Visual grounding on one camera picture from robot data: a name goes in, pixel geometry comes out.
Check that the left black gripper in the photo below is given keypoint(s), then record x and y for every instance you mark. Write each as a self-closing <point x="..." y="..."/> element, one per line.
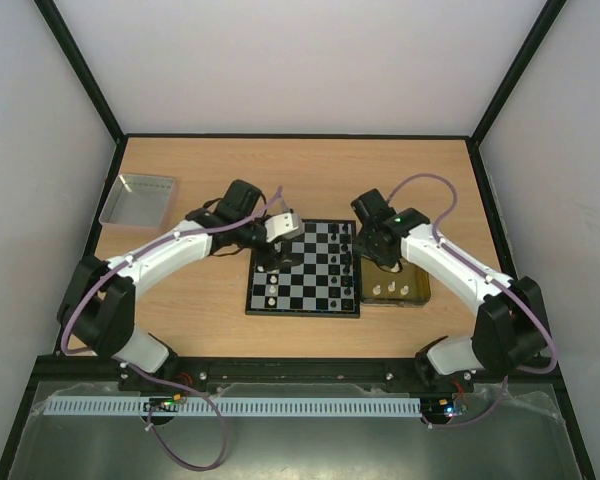
<point x="271" y="260"/>

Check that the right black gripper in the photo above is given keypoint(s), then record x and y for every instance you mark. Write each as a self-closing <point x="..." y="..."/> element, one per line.
<point x="380" y="251"/>

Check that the gold metal tin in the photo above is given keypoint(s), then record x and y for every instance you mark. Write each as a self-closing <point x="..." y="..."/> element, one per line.
<point x="406" y="285"/>

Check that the black magnetic chess board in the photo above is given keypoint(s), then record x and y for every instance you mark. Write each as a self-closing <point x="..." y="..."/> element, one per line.
<point x="326" y="284"/>

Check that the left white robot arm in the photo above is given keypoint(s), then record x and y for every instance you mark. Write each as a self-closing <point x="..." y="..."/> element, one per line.
<point x="97" y="313"/>

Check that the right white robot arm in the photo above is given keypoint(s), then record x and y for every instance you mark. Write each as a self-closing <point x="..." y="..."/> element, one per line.
<point x="509" y="314"/>

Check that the silver metal tray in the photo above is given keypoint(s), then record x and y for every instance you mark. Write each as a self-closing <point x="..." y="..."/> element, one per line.
<point x="139" y="202"/>

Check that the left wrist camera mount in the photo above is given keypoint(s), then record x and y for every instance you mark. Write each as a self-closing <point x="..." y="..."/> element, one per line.
<point x="287" y="225"/>

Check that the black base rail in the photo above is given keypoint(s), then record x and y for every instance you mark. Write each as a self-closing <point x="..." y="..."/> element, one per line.
<point x="393" y="375"/>

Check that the black frame enclosure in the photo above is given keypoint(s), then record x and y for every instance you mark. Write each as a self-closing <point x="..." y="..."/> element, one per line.
<point x="99" y="370"/>

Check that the white slotted cable duct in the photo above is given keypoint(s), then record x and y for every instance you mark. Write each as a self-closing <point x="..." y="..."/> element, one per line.
<point x="238" y="407"/>

